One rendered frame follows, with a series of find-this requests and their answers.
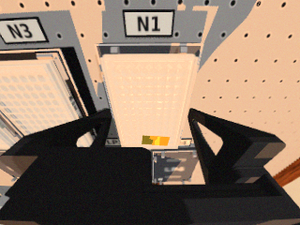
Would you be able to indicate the cream operator button panel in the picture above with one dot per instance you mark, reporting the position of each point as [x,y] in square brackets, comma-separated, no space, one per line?
[3,200]

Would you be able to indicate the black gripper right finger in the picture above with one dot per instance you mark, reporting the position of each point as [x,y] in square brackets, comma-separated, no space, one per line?
[242,146]

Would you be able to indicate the beige flat base plate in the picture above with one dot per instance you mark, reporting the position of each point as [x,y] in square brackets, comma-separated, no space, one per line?
[249,69]

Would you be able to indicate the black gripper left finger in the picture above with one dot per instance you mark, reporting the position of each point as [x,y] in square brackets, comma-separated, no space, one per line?
[68,134]

